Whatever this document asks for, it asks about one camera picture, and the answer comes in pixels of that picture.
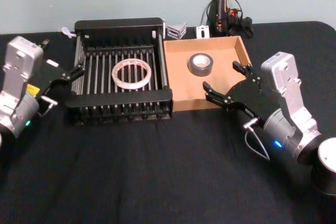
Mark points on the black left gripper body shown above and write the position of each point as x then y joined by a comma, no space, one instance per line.
48,73

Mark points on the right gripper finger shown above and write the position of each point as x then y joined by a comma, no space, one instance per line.
242,69
216,96

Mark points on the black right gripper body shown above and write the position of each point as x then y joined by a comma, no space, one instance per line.
246,90

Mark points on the roll of silver tape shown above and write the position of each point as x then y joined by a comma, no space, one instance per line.
199,72

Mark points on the roll of white tape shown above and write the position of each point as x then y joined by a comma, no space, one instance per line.
131,86

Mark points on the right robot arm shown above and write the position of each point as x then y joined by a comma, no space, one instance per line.
288,119

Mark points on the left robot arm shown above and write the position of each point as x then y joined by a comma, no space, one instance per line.
18,82

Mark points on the small white three-armed plastic piece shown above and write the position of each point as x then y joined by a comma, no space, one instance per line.
66,32

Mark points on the shallow brown cardboard tray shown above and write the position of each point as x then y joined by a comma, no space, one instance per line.
178,77

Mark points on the white slotted plastic plate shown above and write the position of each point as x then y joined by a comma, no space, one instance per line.
202,32

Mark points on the black rack with steel bars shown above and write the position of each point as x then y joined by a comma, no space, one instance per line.
118,26

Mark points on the black table cloth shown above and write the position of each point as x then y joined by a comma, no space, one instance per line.
105,182

